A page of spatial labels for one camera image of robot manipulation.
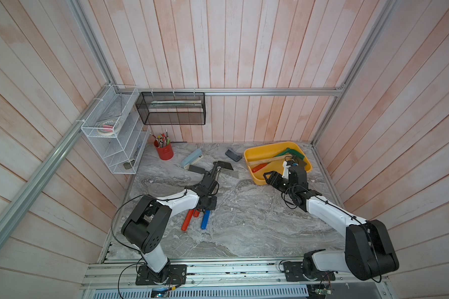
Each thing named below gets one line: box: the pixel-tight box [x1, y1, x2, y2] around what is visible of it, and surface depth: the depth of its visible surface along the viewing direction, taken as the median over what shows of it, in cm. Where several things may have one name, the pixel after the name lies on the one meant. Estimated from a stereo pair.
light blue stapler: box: [180, 148, 204, 170], surface depth 110 cm
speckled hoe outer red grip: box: [180, 209, 195, 232], surface depth 89 cm
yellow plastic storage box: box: [244, 140, 312, 186], surface depth 110 cm
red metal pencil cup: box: [154, 139, 174, 161], surface depth 110 cm
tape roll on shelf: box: [97, 118, 121, 136], surface depth 75 cm
